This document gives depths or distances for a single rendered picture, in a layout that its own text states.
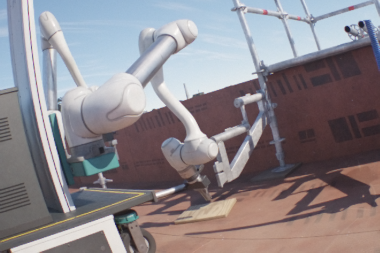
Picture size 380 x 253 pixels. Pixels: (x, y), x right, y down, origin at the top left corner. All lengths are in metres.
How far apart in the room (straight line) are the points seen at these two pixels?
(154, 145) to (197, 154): 1.98
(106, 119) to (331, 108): 1.66
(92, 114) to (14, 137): 0.34
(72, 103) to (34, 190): 0.37
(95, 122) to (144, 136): 2.46
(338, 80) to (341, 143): 0.45
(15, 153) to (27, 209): 0.21
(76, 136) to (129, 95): 0.29
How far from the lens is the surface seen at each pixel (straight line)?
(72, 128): 1.31
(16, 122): 1.26
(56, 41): 1.90
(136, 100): 1.17
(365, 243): 1.16
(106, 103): 1.16
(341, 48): 2.23
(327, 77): 2.42
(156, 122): 3.46
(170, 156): 1.72
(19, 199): 1.24
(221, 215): 1.88
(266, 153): 2.77
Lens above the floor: 0.57
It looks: level
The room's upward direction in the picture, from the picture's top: 15 degrees counter-clockwise
